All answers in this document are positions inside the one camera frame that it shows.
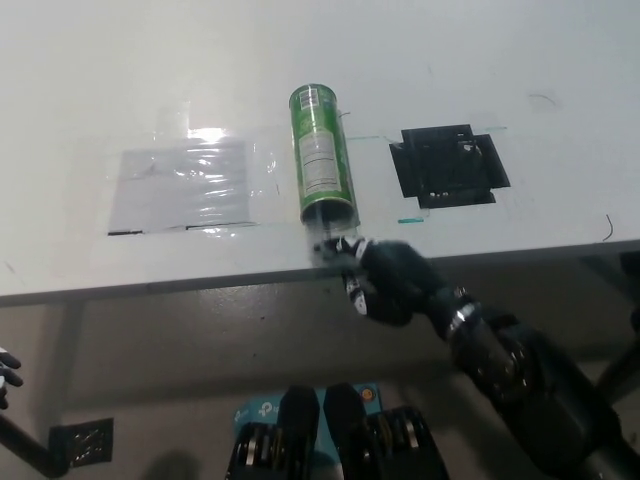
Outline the clear plastic film sheet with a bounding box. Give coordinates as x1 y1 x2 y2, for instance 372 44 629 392
104 99 282 237

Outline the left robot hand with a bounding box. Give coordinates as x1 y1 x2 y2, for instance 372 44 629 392
0 345 25 411

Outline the clear taped plastic sheet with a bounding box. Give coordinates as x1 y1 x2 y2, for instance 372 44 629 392
107 138 251 235

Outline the teal cardboard box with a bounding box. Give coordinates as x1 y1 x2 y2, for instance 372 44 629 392
232 383 382 464

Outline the clear plastic chips tray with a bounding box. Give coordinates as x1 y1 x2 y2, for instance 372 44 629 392
301 202 360 266

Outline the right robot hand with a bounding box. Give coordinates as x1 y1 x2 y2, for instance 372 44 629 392
312 236 454 330

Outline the black floor tape patch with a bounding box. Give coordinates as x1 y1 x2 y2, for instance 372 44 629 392
48 417 115 469

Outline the green cylindrical chips can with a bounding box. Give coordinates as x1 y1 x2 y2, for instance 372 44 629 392
287 83 360 224

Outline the black tape square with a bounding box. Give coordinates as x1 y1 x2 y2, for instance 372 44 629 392
388 123 511 210

